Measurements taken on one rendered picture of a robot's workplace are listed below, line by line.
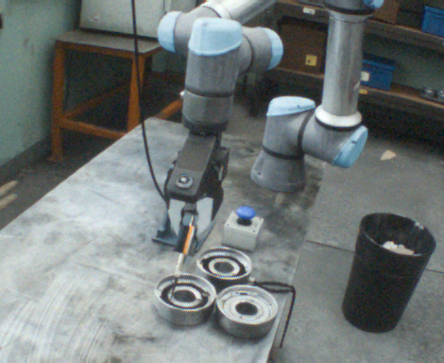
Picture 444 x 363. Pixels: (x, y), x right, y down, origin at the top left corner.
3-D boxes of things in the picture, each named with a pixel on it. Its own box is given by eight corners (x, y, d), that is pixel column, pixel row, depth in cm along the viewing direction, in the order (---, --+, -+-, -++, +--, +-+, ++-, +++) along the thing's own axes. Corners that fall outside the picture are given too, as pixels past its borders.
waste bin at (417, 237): (404, 345, 205) (439, 263, 186) (330, 329, 211) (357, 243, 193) (404, 300, 235) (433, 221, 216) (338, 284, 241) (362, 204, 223)
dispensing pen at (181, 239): (159, 300, 86) (185, 202, 88) (164, 299, 90) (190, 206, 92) (171, 303, 85) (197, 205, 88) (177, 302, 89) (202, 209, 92)
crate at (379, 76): (390, 83, 441) (396, 60, 431) (389, 93, 408) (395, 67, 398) (334, 69, 453) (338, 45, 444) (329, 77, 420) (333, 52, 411)
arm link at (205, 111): (226, 102, 76) (173, 91, 78) (222, 131, 78) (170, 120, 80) (239, 90, 83) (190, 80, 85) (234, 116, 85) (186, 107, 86)
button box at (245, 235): (253, 251, 111) (257, 232, 109) (221, 243, 112) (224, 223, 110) (262, 233, 118) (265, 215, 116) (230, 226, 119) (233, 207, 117)
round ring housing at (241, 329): (279, 341, 86) (283, 323, 85) (216, 340, 85) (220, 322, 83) (267, 302, 96) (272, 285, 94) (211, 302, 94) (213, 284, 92)
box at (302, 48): (327, 77, 418) (335, 34, 402) (267, 66, 424) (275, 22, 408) (327, 68, 454) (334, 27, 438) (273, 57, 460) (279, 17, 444)
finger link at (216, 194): (223, 218, 87) (224, 168, 84) (220, 223, 86) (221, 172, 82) (196, 215, 88) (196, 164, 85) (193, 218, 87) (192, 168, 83)
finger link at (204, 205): (221, 231, 93) (222, 182, 90) (212, 247, 88) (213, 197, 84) (204, 228, 94) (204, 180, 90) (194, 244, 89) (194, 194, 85)
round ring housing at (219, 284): (186, 285, 97) (188, 267, 96) (206, 258, 107) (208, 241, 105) (239, 302, 95) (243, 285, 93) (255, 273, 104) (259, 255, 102)
